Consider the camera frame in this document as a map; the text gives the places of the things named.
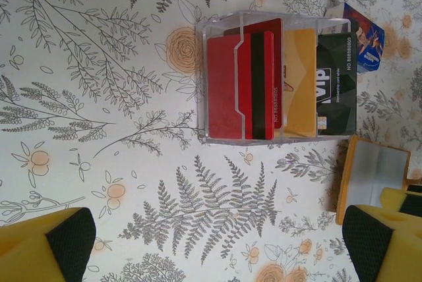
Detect floral patterned table cover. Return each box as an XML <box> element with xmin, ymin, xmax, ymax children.
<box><xmin>0</xmin><ymin>0</ymin><xmax>422</xmax><ymax>282</ymax></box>

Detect gold card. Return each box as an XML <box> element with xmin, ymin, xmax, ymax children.
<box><xmin>282</xmin><ymin>28</ymin><xmax>320</xmax><ymax>138</ymax></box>

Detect clear acrylic card stand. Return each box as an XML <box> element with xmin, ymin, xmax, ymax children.
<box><xmin>194</xmin><ymin>8</ymin><xmax>359</xmax><ymax>147</ymax></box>

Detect dark red card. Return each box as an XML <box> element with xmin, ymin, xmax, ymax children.
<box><xmin>223</xmin><ymin>17</ymin><xmax>285</xmax><ymax>130</ymax></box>

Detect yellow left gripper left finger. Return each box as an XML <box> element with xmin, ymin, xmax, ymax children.
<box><xmin>0</xmin><ymin>207</ymin><xmax>96</xmax><ymax>282</ymax></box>

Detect blue illustrated card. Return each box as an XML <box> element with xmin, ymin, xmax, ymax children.
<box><xmin>324</xmin><ymin>1</ymin><xmax>386</xmax><ymax>74</ymax></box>

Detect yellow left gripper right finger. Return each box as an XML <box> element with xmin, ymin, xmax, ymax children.
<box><xmin>342</xmin><ymin>187</ymin><xmax>422</xmax><ymax>282</ymax></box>

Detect orange leather card holder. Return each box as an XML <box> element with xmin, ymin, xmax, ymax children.
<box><xmin>335</xmin><ymin>135</ymin><xmax>413</xmax><ymax>226</ymax></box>

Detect red card with black stripe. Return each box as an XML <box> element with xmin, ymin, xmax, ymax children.
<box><xmin>206</xmin><ymin>30</ymin><xmax>276</xmax><ymax>141</ymax></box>

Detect black VIP card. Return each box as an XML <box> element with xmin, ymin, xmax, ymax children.
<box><xmin>315</xmin><ymin>30</ymin><xmax>359</xmax><ymax>138</ymax></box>

